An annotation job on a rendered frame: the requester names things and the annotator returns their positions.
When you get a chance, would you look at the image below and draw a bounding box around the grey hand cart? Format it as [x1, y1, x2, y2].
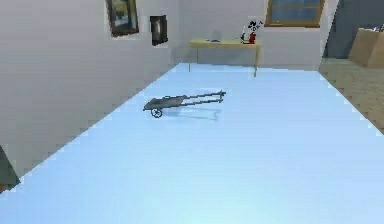
[142, 89, 227, 119]

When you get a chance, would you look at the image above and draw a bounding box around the yellow wooden table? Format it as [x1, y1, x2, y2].
[187, 38, 261, 78]

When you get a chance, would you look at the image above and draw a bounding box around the red vase with plant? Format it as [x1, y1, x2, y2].
[247, 19, 264, 45]

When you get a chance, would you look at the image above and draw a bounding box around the tan wooden cabinet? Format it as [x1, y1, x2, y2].
[348, 27, 384, 70]

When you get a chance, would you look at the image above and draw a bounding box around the small black wall picture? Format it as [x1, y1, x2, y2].
[149, 14, 169, 47]

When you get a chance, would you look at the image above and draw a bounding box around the dark framed wall picture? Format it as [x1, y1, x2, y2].
[105, 0, 140, 38]

